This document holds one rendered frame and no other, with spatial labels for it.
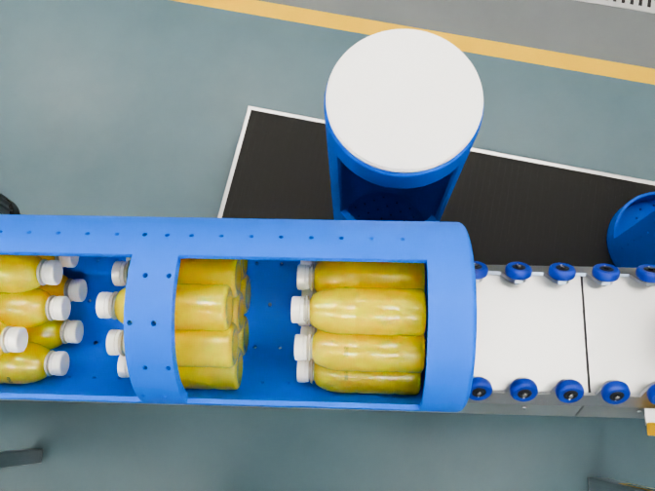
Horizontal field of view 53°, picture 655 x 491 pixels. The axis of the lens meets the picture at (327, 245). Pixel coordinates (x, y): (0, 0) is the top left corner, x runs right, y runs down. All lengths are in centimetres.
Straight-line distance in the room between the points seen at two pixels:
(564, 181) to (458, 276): 131
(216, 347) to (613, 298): 70
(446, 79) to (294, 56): 129
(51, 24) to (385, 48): 172
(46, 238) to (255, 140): 123
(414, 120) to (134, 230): 51
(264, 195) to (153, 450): 85
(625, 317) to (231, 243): 71
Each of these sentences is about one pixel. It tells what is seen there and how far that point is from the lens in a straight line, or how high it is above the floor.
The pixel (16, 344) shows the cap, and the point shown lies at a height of 111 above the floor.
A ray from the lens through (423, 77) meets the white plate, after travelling 122.
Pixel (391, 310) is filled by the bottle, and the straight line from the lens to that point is 93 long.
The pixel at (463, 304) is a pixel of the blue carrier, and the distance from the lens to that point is 89.
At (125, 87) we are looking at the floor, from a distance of 252.
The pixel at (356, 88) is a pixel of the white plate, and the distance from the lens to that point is 121.
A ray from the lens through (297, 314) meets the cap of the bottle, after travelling 95.
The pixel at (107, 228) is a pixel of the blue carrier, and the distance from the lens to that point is 101.
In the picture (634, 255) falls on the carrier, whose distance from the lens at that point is 202.
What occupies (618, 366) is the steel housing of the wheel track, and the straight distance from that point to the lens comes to 126.
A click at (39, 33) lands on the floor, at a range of 275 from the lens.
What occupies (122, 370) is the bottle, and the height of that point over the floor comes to 105.
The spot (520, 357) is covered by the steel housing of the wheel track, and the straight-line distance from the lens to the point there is 122.
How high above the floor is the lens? 210
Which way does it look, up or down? 75 degrees down
